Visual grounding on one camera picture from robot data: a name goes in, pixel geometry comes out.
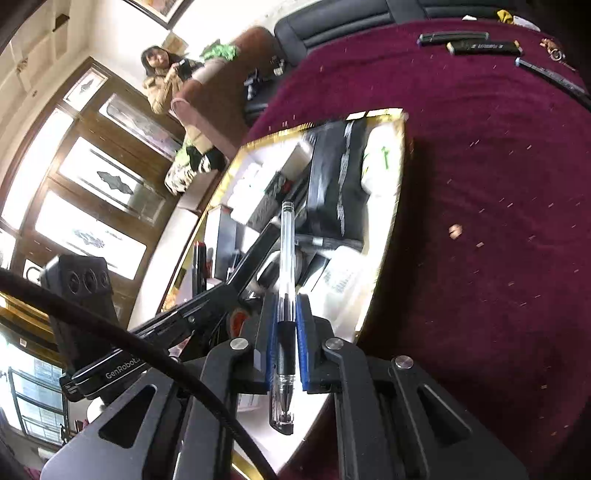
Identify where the clear ballpoint pen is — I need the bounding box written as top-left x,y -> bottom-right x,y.
270,201 -> 297,435

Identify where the white green medicine bottle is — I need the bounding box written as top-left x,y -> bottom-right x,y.
361,123 -> 403,195

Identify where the white gold-rimmed storage box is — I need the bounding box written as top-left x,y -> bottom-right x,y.
158,108 -> 410,480

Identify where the burgundy bedspread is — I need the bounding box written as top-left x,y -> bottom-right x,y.
249,19 -> 590,479

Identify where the brown armchair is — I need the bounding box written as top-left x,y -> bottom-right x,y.
179,26 -> 277,159

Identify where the person in beige coat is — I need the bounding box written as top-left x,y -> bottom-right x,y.
140,46 -> 226,195

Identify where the framed painting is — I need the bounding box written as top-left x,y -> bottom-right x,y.
125,0 -> 193,30

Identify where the black leather headboard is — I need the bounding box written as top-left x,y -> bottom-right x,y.
273,0 -> 536,65

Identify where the thin black pen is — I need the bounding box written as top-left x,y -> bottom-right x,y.
417,31 -> 490,47

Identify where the black marker gold cap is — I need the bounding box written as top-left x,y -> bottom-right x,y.
446,40 -> 523,57

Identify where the black marker teal cap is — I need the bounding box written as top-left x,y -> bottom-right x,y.
515,57 -> 591,111

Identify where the key bunch black fob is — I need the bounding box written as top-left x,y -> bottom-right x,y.
540,38 -> 576,72

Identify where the yellow object on headboard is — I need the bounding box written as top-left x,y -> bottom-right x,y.
497,9 -> 514,24

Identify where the black braided cable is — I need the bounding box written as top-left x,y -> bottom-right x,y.
0,267 -> 279,480

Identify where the black camera module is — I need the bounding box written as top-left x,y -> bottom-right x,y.
40,254 -> 119,374

